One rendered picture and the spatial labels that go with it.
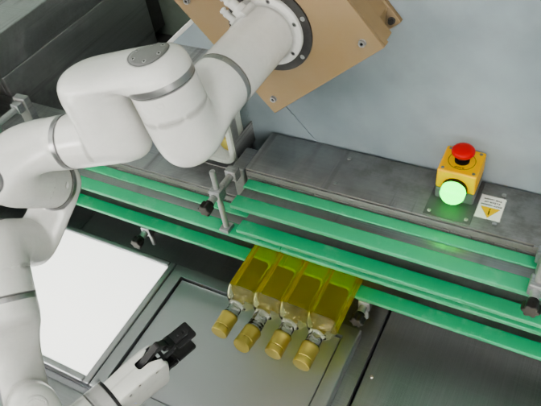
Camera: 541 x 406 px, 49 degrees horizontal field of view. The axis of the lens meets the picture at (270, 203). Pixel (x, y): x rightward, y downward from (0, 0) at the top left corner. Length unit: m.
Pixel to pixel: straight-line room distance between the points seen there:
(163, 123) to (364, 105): 0.48
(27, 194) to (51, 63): 1.03
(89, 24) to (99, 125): 1.24
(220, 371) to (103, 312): 0.32
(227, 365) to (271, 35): 0.67
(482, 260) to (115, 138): 0.63
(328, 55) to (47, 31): 1.12
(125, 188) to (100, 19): 0.81
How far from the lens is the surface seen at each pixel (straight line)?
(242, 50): 0.92
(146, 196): 1.40
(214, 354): 1.30
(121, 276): 1.48
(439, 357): 1.31
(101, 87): 0.81
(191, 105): 0.80
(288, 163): 1.22
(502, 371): 1.32
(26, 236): 1.05
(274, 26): 0.98
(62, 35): 2.00
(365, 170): 1.19
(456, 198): 1.09
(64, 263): 1.57
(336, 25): 0.98
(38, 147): 0.95
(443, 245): 1.10
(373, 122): 1.18
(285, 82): 1.09
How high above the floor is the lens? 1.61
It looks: 35 degrees down
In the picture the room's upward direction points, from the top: 146 degrees counter-clockwise
